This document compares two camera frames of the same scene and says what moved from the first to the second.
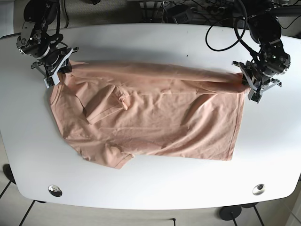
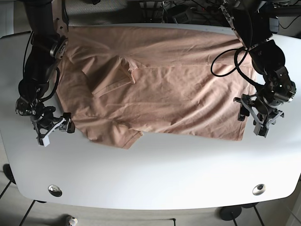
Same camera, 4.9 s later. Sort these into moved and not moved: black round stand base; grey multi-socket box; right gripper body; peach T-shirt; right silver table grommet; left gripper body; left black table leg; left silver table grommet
Moved: right gripper body; peach T-shirt; left gripper body
Not moved: left silver table grommet; grey multi-socket box; black round stand base; left black table leg; right silver table grommet
